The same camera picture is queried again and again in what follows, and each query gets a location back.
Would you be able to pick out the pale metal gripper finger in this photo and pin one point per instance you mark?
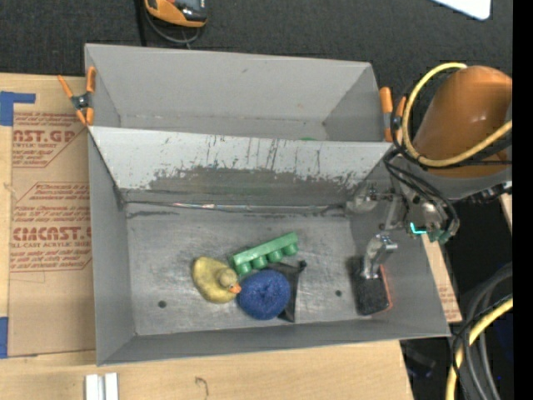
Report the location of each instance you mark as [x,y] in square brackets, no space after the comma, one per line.
[369,261]
[387,246]

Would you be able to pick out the black and orange sponge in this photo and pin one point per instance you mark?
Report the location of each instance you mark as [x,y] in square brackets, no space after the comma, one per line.
[370,296]

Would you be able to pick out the green studded toy block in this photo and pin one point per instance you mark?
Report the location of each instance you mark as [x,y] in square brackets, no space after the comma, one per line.
[262,252]

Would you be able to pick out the grey metal bin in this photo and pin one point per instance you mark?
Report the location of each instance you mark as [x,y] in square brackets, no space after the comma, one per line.
[208,223]

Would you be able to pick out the brown cardboard board, red print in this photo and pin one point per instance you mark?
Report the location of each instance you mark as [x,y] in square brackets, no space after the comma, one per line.
[50,290]

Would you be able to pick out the yellow toy duck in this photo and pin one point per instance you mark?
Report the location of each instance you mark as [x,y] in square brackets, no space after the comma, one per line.
[212,279]

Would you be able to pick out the blue round scrubber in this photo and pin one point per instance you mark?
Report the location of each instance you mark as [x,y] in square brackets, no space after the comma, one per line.
[263,295]

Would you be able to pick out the black triangular piece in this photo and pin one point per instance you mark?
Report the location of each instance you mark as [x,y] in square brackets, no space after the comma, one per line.
[295,281]

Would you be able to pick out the small green round object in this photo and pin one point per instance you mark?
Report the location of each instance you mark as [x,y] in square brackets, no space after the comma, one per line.
[308,138]

